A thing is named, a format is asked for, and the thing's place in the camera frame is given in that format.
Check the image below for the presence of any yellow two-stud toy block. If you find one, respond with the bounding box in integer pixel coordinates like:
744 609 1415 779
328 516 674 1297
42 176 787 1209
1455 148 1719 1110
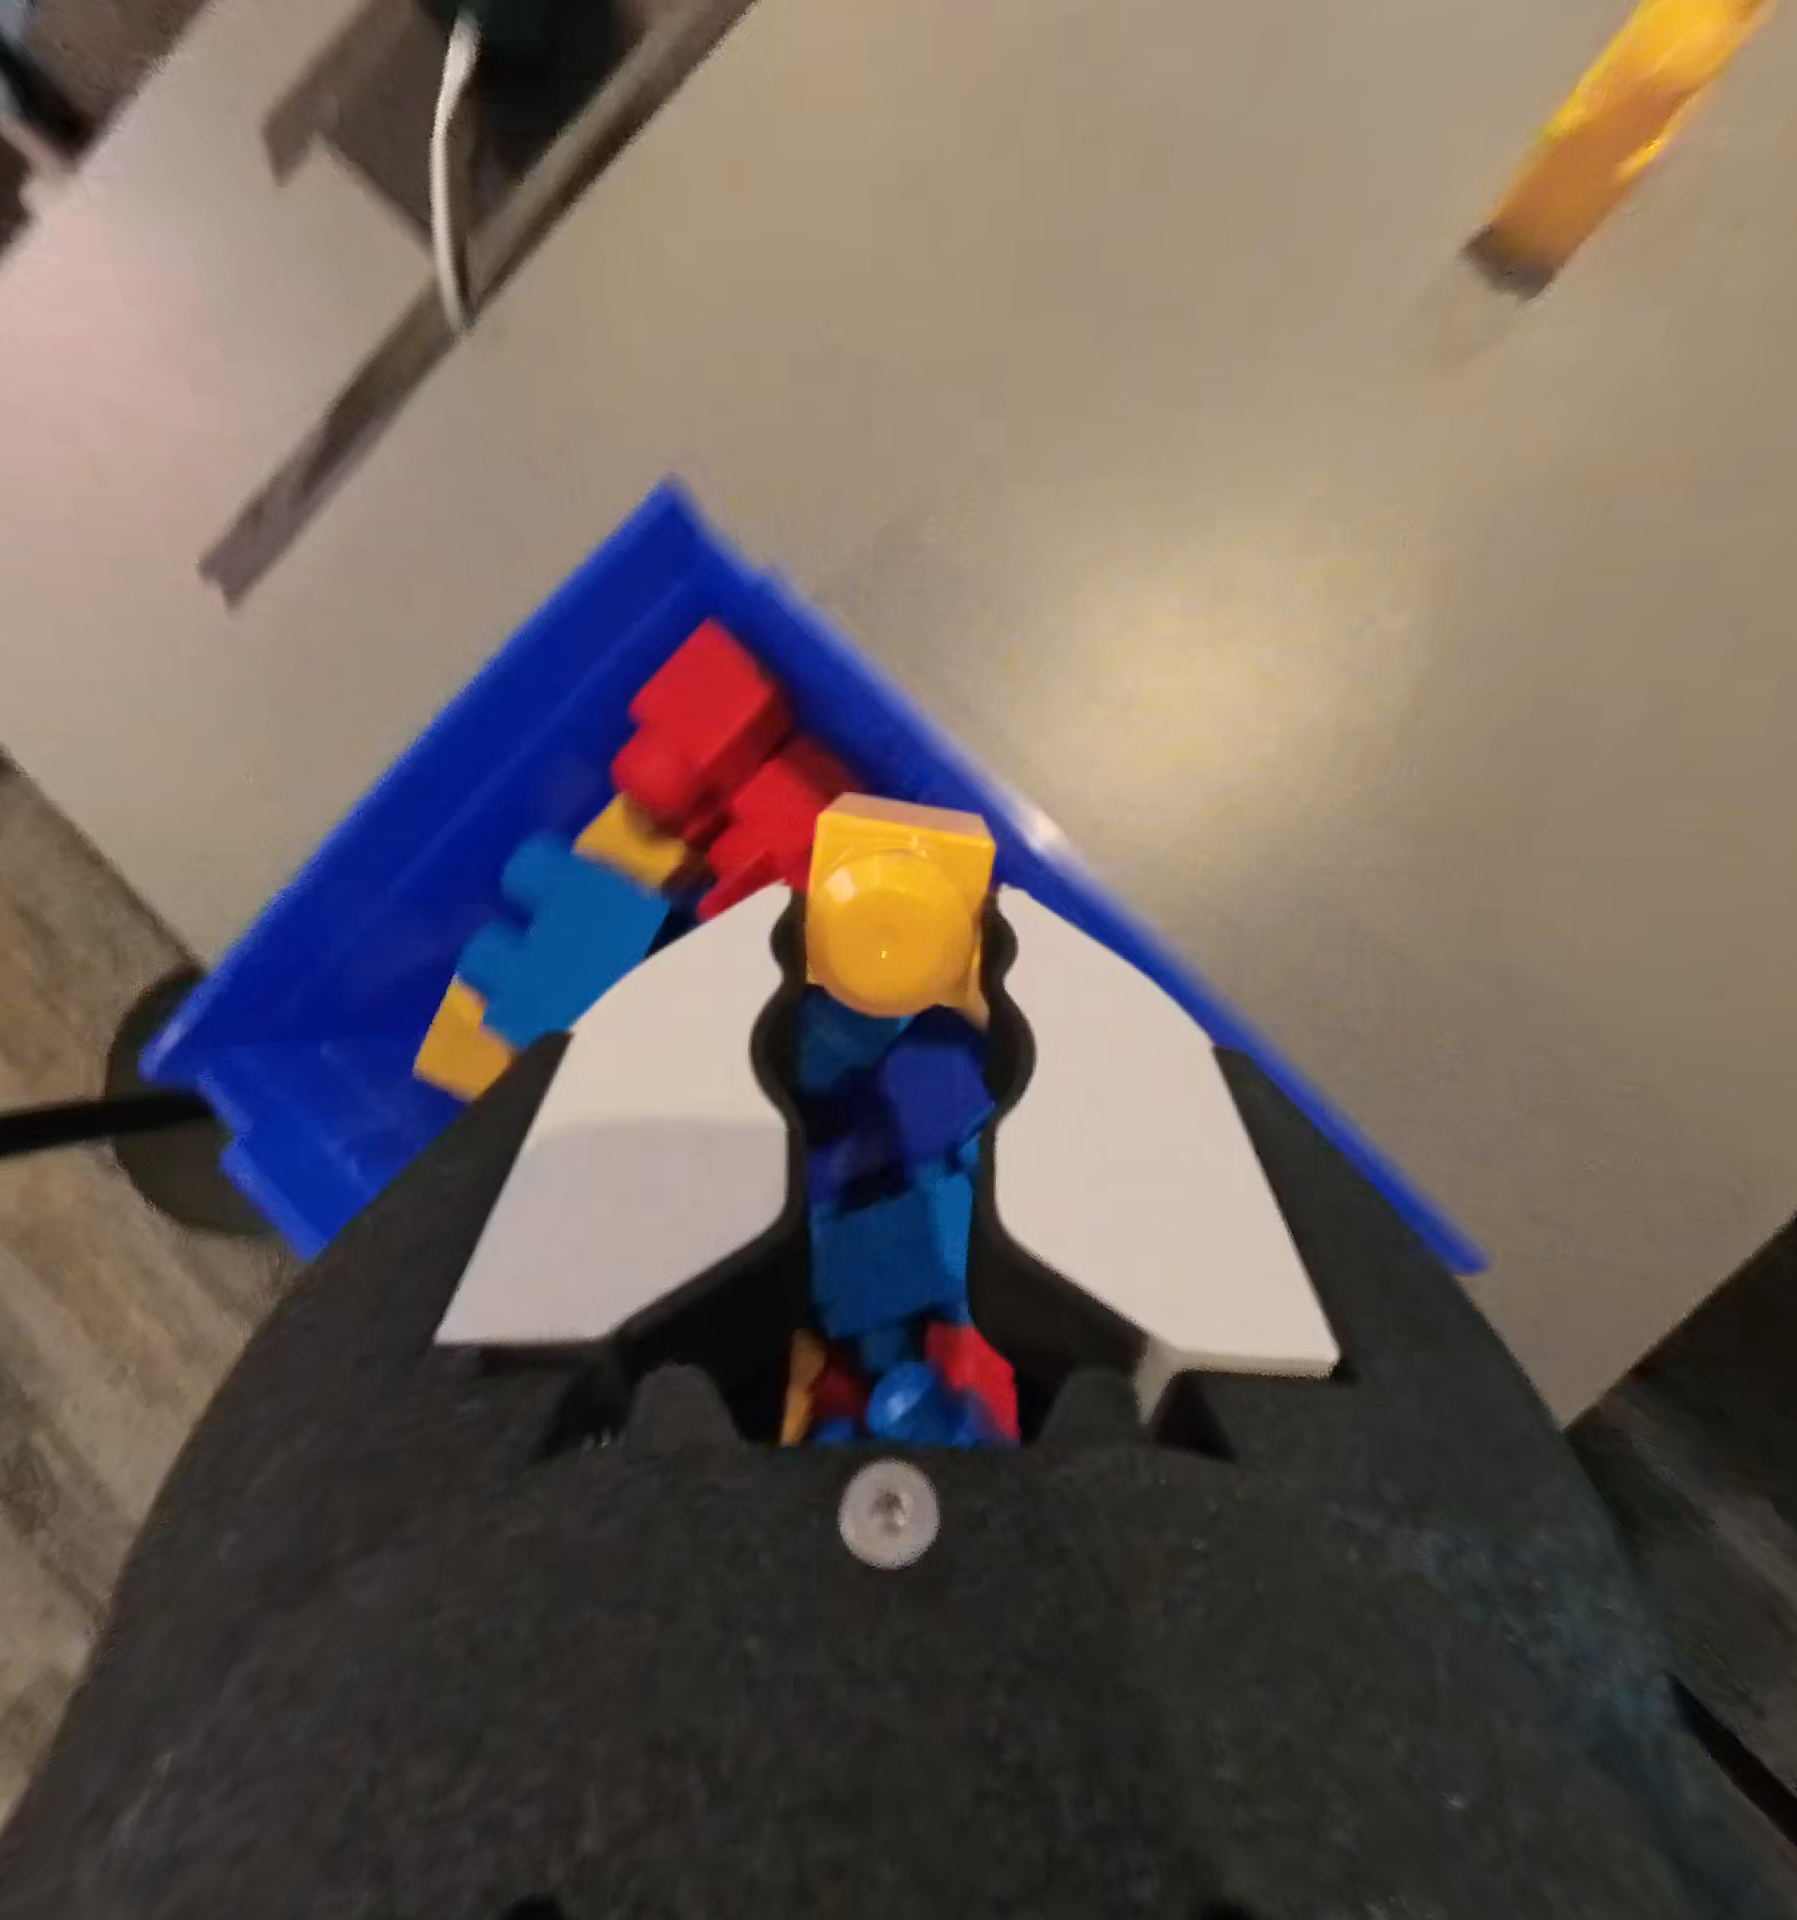
1459 0 1783 300

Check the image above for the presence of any yellow one-stud toy block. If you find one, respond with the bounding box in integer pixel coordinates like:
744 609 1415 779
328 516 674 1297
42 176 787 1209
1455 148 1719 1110
798 795 1002 1029

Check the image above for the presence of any dark table cable channel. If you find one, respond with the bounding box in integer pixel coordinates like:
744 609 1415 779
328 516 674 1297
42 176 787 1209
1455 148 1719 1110
196 0 765 609

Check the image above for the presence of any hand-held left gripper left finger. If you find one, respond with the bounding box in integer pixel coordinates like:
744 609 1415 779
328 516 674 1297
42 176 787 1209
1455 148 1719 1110
433 885 817 1344

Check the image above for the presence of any black round floor stand base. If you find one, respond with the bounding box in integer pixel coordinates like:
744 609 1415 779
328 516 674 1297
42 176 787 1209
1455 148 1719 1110
0 959 293 1239

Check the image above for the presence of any white cable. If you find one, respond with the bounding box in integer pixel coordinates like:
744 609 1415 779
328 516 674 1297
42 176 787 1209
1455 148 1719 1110
428 14 483 334

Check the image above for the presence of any pile of colourful toy blocks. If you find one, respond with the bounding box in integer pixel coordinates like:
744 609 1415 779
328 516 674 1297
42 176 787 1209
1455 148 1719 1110
412 618 1027 1449

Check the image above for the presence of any black power adapter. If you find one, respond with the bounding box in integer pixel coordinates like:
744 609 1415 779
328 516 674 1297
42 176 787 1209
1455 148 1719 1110
442 0 644 138

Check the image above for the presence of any blue plastic bin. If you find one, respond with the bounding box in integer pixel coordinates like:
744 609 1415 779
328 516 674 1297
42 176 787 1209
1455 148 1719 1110
139 478 1494 1277

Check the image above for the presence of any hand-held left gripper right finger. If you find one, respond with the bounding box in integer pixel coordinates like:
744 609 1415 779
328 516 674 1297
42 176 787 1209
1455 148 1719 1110
988 885 1342 1414

